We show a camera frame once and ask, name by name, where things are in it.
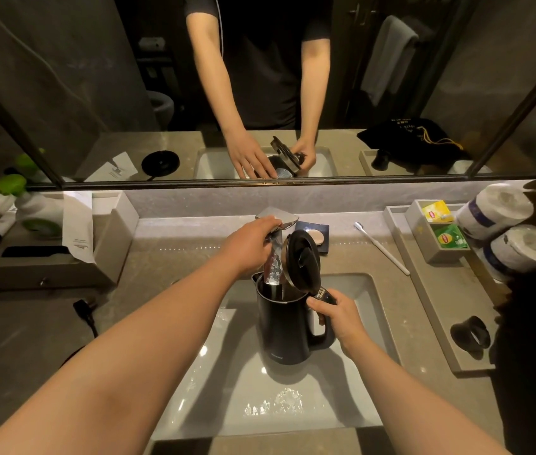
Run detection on person's left hand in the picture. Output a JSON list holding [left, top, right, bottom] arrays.
[[218, 215, 283, 280]]

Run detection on person's right hand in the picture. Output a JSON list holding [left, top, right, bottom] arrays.
[[305, 288, 373, 358]]

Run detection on chrome faucet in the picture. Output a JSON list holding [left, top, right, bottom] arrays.
[[254, 205, 300, 286]]

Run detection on black electric kettle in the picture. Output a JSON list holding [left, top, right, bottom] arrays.
[[251, 229, 340, 367]]

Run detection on white rectangular sink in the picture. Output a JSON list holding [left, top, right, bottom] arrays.
[[151, 272, 401, 441]]

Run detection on person's right forearm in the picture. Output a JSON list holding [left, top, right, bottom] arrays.
[[343, 336, 511, 455]]

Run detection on person's left forearm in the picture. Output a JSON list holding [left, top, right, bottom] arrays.
[[0, 253, 245, 455]]

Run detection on beige stone countertop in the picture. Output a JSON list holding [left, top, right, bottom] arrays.
[[0, 210, 506, 455]]

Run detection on black square soap dish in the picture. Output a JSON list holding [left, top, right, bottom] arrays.
[[294, 220, 330, 255]]

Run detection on white toothbrush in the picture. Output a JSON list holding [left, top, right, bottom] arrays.
[[353, 221, 411, 276]]

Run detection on long grey tray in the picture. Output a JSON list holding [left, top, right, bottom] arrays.
[[383, 203, 501, 375]]

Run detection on grey tea bag box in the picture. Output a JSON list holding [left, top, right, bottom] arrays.
[[404, 198, 471, 265]]

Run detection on black cup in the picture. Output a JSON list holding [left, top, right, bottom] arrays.
[[449, 315, 492, 354]]

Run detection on grey amenity organizer tray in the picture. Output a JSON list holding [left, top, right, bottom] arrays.
[[0, 190, 139, 289]]

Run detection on green tea bag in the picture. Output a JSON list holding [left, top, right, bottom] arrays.
[[431, 224, 470, 251]]

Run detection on yellow tea bag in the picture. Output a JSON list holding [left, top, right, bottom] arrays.
[[421, 200, 454, 224]]

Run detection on white paper packet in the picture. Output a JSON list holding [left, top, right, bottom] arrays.
[[61, 190, 96, 265]]

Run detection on black power plug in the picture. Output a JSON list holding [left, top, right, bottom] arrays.
[[72, 298, 100, 338]]

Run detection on white toilet paper roll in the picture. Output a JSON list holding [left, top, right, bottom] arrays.
[[455, 183, 534, 242], [478, 224, 536, 285]]

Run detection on black cloth bag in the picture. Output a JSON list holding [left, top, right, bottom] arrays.
[[490, 272, 536, 455]]

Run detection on white pump bottle green cap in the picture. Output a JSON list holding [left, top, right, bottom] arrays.
[[0, 174, 65, 240]]

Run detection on small white tube black cap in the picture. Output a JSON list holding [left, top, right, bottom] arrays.
[[0, 208, 17, 245]]

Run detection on black framed wall mirror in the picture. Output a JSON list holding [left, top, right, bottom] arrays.
[[0, 0, 536, 193]]

